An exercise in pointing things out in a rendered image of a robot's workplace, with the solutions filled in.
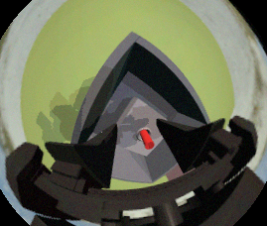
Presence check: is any red peg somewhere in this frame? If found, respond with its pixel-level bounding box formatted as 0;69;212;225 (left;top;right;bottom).
140;130;154;149

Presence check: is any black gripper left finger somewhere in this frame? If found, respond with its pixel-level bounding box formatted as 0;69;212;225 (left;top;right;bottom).
45;124;117;189

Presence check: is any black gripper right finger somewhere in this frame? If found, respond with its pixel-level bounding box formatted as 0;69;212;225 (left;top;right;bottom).
157;118;225;173

